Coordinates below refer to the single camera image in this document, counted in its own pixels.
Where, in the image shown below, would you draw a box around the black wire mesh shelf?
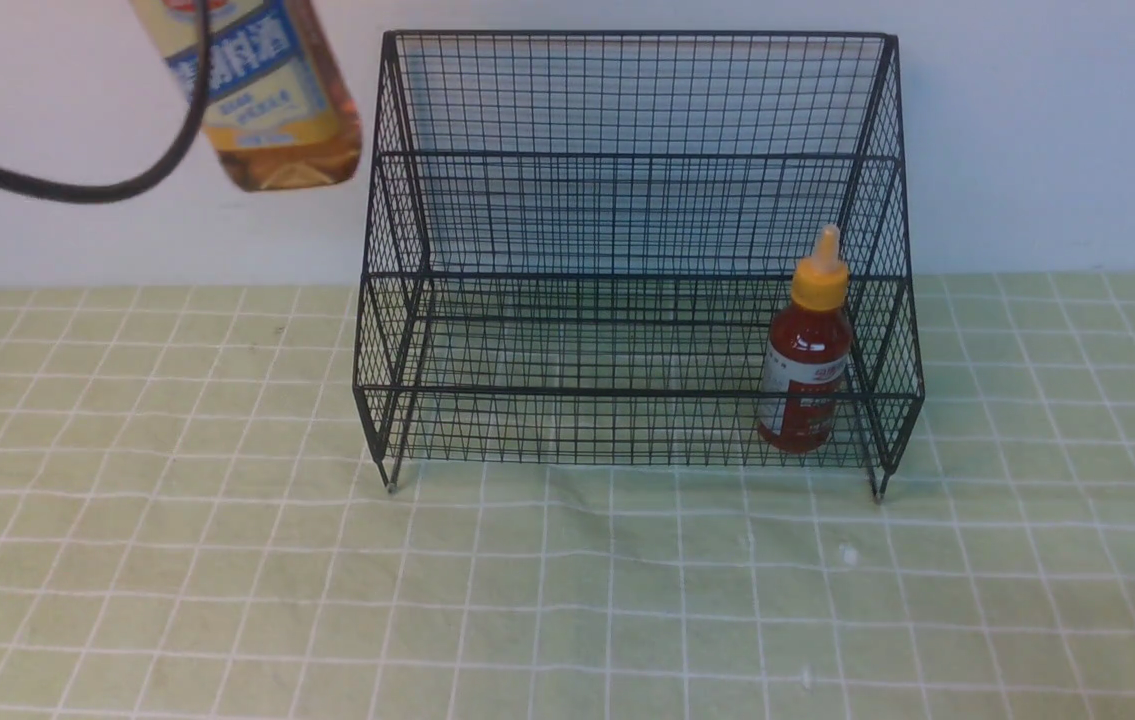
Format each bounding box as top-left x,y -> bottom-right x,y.
352,30 -> 925,499

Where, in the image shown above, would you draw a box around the small red sauce bottle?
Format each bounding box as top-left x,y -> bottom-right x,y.
756,224 -> 854,454

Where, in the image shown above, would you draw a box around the black cable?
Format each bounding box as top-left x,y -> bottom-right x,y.
0,0 -> 215,206

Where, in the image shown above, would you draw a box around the green checkered tablecloth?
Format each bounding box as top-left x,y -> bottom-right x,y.
0,273 -> 1135,719

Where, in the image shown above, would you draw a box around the large cooking wine bottle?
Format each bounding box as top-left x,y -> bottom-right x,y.
132,1 -> 362,192

